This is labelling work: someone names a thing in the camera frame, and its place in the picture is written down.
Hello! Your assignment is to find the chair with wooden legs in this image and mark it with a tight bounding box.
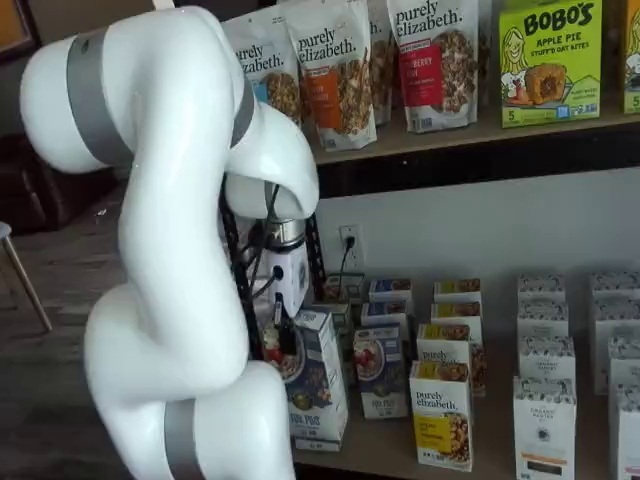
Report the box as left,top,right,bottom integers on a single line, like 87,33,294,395
0,219,54,334

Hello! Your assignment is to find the granola bag orange label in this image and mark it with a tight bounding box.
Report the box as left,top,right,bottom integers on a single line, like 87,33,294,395
367,0,396,126
282,0,379,151

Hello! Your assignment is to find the black metal shelf rack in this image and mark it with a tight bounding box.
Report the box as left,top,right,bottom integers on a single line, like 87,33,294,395
217,132,640,361

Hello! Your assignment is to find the brown leather armchair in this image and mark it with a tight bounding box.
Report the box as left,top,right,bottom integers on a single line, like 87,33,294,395
0,132,124,236

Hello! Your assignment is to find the yellow Bobo's box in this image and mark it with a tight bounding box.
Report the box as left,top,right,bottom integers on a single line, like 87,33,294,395
622,0,640,115

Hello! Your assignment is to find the green apple cinnamon oatmeal box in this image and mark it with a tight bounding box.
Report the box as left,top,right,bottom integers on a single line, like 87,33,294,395
327,299,354,327
323,272,366,302

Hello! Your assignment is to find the wooden shelf board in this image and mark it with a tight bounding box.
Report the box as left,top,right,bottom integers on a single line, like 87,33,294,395
289,269,640,480
312,107,640,166

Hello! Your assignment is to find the granola bag blue label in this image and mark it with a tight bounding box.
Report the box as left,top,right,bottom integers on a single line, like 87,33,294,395
219,9,304,126

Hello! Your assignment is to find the white wall outlet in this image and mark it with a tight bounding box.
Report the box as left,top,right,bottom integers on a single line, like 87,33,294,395
339,224,362,266

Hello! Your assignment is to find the yellow purely elizabeth box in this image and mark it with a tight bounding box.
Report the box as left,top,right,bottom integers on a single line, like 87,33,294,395
430,301,484,331
408,359,474,472
433,278,482,304
416,323,487,397

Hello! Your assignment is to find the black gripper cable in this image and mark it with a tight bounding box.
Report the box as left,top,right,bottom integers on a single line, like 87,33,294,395
244,219,285,281

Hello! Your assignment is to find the framed wall picture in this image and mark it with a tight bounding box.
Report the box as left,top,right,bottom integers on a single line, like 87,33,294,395
0,0,44,64

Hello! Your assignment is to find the green Bobo's apple pie box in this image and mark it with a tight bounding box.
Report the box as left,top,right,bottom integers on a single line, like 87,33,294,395
498,0,604,129

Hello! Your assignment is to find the black power plug cable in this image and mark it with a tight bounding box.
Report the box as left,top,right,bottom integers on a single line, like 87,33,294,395
339,234,357,301

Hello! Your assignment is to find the white organic pantry box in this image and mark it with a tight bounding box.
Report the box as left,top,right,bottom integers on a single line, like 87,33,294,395
613,384,640,480
512,375,578,480
517,273,567,303
517,299,570,339
589,271,640,303
607,335,640,396
517,335,575,381
593,298,640,396

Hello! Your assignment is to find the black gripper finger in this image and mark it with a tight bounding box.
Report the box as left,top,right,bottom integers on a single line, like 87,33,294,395
271,294,299,353

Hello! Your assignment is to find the granola bag red label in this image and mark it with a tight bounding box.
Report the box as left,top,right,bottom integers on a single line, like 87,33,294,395
385,0,480,134

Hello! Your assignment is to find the blue flax oatmeal box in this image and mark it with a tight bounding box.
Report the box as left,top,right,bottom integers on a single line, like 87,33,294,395
360,301,414,330
282,304,350,451
353,322,410,420
368,278,414,304

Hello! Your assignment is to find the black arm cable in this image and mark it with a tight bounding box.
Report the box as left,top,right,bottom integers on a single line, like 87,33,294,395
234,182,281,351

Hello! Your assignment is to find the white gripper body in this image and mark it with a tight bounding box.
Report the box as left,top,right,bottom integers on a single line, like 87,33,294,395
264,247,308,317

